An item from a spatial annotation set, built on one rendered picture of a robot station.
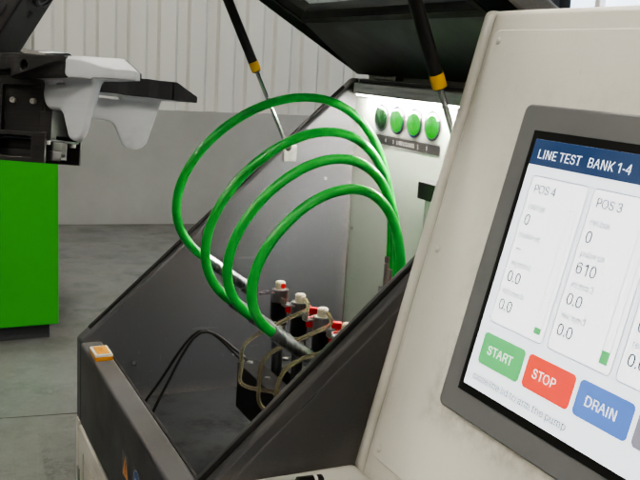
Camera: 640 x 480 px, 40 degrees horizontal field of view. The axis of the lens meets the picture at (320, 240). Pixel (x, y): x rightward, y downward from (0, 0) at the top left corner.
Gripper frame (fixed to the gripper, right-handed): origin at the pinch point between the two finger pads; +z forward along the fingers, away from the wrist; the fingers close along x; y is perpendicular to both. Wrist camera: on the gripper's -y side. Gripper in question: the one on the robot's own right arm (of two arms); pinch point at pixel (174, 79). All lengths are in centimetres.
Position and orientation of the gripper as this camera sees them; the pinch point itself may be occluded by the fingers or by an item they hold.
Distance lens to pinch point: 70.4
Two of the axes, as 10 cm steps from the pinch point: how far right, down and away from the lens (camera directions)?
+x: -1.2, 0.5, -9.9
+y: -0.7, 10.0, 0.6
